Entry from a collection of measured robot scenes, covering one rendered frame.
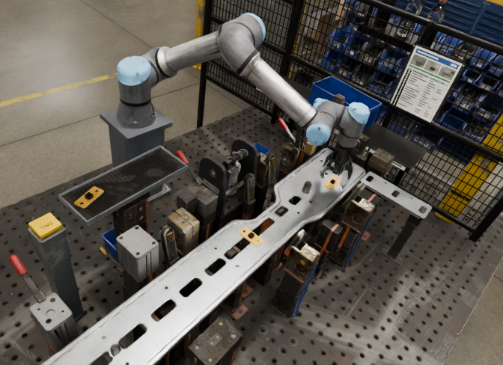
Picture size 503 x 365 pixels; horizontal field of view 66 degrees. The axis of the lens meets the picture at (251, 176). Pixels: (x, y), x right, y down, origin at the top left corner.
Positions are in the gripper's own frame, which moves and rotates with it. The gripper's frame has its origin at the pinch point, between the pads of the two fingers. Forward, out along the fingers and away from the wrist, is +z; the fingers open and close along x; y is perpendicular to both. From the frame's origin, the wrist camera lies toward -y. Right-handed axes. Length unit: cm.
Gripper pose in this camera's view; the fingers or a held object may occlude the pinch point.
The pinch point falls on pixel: (333, 179)
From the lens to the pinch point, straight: 160.1
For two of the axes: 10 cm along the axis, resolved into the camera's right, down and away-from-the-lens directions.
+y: -6.3, 4.3, -6.4
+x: 7.6, 5.1, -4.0
